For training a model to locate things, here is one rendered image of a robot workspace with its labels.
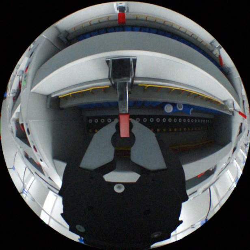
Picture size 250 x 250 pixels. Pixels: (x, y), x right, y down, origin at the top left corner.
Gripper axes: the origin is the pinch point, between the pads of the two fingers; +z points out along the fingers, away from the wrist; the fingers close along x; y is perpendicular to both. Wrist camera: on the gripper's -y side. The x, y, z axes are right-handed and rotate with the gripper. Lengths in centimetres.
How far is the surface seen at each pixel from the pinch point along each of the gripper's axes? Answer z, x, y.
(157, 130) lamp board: 9.5, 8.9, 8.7
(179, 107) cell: 3.0, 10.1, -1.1
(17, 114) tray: -2.0, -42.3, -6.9
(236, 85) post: 0.7, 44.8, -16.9
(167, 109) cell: 3.0, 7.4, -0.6
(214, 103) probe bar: 2.2, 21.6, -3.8
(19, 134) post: 1, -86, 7
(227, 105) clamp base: -1.0, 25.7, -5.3
